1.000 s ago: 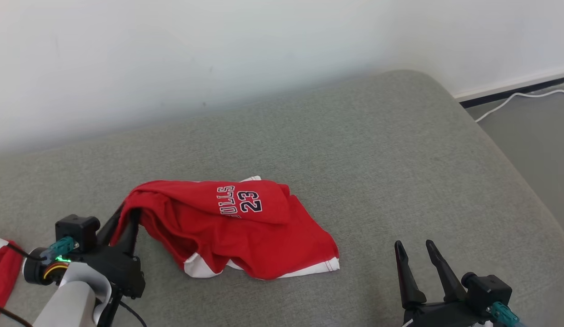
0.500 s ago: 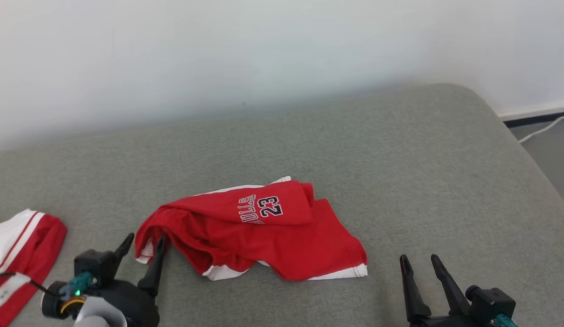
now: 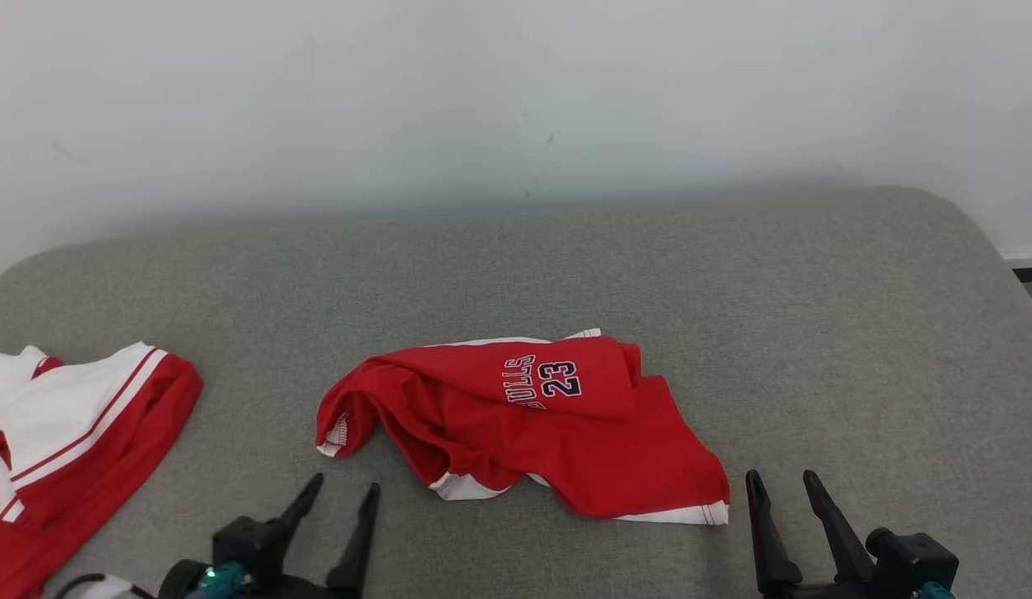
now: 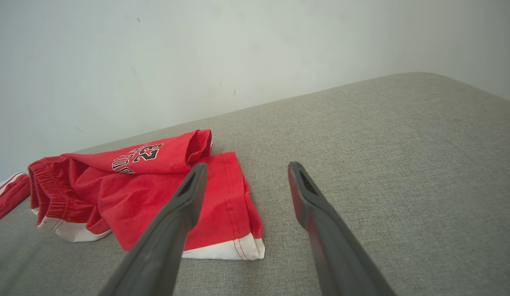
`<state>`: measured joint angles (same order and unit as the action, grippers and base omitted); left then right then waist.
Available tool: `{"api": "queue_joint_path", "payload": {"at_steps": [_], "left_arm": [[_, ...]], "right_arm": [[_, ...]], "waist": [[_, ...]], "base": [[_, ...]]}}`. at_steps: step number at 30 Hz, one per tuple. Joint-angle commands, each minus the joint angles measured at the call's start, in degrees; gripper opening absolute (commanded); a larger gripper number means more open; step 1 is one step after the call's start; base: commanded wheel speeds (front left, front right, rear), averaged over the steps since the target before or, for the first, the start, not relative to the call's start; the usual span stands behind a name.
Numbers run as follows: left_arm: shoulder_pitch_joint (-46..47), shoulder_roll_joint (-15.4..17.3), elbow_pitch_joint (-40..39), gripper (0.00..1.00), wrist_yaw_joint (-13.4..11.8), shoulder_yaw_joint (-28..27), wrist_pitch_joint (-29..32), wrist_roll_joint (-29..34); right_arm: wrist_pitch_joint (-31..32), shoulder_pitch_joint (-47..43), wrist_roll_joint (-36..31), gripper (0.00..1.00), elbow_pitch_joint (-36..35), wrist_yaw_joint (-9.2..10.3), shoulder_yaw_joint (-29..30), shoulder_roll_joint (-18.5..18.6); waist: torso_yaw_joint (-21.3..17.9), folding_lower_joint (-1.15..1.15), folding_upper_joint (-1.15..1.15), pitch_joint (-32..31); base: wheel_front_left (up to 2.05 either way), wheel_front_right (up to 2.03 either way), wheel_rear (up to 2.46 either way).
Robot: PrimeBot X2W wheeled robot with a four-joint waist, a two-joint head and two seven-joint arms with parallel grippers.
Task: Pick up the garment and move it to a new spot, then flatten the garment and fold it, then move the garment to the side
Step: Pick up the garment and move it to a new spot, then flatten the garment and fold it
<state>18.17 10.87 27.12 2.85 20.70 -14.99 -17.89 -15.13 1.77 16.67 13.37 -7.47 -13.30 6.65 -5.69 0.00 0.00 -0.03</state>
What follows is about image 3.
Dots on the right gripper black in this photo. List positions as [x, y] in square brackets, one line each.
[823, 592]

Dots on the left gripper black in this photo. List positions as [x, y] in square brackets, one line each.
[303, 589]

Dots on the red basketball shorts number 23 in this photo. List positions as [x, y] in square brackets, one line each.
[565, 433]

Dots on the red white basketball jersey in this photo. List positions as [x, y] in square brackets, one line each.
[83, 433]

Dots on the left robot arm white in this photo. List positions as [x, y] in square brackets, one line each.
[108, 589]

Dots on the grey fabric sofa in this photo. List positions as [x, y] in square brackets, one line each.
[516, 274]

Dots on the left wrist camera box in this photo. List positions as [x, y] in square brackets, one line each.
[248, 542]

